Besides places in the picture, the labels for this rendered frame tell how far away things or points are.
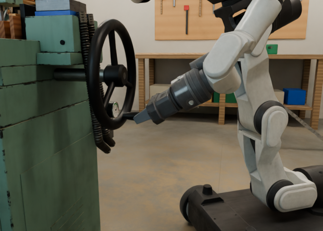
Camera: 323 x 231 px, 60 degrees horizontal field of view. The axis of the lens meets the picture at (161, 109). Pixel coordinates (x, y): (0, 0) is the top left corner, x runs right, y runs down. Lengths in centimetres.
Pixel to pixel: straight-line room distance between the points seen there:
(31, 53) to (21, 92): 10
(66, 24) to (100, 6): 374
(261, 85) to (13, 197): 87
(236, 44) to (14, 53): 50
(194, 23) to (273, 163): 307
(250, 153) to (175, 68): 296
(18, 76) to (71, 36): 15
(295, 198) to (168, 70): 312
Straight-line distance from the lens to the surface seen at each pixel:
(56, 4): 78
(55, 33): 76
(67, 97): 89
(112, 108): 104
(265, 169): 123
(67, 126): 90
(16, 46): 72
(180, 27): 409
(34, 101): 77
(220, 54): 66
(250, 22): 72
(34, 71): 77
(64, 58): 73
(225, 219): 128
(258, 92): 112
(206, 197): 138
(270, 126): 112
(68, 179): 94
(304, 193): 134
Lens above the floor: 87
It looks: 12 degrees down
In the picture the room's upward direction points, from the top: straight up
